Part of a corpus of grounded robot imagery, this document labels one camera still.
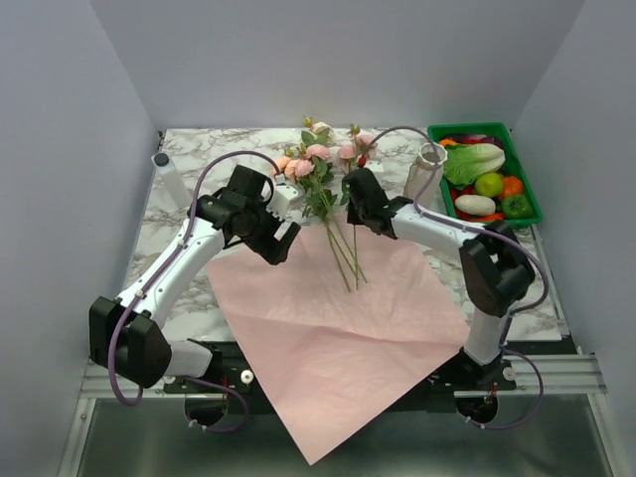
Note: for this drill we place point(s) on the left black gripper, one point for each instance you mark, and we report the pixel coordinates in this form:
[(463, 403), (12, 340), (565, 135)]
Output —
[(275, 251)]

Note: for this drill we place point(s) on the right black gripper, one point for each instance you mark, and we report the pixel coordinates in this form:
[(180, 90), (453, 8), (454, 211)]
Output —
[(351, 216)]

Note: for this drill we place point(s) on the pink rose stem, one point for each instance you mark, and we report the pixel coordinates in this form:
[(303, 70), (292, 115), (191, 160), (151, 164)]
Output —
[(353, 155)]

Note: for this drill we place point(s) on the peach rose stem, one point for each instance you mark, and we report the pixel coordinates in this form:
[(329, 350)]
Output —
[(312, 172)]

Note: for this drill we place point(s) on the purple wrapping paper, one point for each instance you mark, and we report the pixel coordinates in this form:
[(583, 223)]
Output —
[(330, 357)]

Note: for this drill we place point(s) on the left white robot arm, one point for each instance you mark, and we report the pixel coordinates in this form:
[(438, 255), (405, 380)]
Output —
[(126, 333)]

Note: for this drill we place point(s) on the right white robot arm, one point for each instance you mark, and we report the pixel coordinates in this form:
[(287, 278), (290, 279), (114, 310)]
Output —
[(497, 272)]

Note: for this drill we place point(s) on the white ribbed ceramic vase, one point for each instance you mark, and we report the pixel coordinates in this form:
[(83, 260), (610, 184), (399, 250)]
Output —
[(425, 170)]

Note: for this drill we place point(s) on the toy lettuce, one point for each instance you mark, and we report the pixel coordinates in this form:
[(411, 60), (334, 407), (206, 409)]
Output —
[(467, 162)]

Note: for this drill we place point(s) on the white toy potato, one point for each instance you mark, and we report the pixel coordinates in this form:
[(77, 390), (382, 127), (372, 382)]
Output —
[(475, 205)]

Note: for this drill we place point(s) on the purple toy onion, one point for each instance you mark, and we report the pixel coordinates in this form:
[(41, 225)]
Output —
[(471, 139)]

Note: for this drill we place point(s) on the orange toy carrot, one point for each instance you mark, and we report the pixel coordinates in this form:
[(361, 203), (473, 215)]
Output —
[(487, 219)]

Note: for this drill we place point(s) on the white bottle black cap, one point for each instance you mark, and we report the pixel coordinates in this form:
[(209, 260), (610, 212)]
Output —
[(172, 180)]

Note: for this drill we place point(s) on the green toy bell pepper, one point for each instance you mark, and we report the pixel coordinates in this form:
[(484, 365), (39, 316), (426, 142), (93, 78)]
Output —
[(517, 208)]

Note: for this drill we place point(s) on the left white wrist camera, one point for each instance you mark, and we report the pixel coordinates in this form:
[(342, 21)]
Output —
[(283, 198)]

